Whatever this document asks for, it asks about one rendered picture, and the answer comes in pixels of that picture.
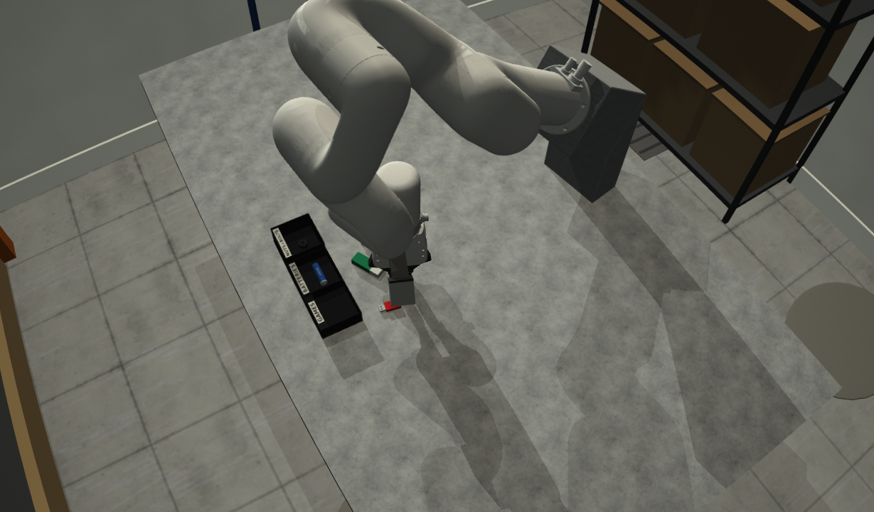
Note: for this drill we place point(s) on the red usb stick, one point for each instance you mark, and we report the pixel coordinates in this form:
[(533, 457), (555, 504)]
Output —
[(387, 307)]

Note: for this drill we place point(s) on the blue aa battery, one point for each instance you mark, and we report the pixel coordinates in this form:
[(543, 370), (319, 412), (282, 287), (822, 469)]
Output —
[(319, 274)]

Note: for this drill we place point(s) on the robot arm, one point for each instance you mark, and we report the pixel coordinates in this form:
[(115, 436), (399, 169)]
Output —
[(335, 43)]

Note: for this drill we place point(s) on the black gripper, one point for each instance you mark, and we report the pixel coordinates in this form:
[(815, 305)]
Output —
[(416, 254)]

